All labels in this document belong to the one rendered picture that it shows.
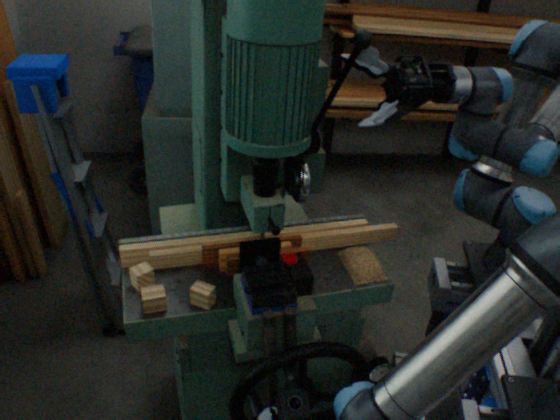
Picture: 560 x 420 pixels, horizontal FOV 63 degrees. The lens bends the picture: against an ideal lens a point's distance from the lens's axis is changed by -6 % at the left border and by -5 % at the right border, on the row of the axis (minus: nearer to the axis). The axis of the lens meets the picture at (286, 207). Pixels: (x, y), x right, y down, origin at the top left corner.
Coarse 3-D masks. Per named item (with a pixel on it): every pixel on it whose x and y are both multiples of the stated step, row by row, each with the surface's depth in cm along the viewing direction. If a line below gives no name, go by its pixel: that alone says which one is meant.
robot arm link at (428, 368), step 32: (544, 224) 54; (512, 256) 56; (544, 256) 53; (480, 288) 59; (512, 288) 55; (544, 288) 53; (448, 320) 60; (480, 320) 57; (512, 320) 55; (416, 352) 62; (448, 352) 58; (480, 352) 57; (352, 384) 69; (384, 384) 63; (416, 384) 60; (448, 384) 59; (352, 416) 65; (384, 416) 62; (416, 416) 61
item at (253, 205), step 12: (240, 180) 112; (252, 180) 110; (240, 192) 114; (252, 192) 106; (252, 204) 103; (264, 204) 102; (276, 204) 103; (252, 216) 104; (264, 216) 103; (276, 216) 104; (252, 228) 105; (264, 228) 105
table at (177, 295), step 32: (320, 256) 116; (128, 288) 101; (224, 288) 104; (320, 288) 106; (352, 288) 107; (384, 288) 109; (128, 320) 94; (160, 320) 95; (192, 320) 98; (224, 320) 100; (256, 352) 94
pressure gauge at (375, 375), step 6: (372, 360) 117; (378, 360) 116; (384, 360) 117; (372, 366) 116; (378, 366) 115; (384, 366) 116; (390, 366) 116; (372, 372) 116; (378, 372) 117; (372, 378) 117; (378, 378) 118
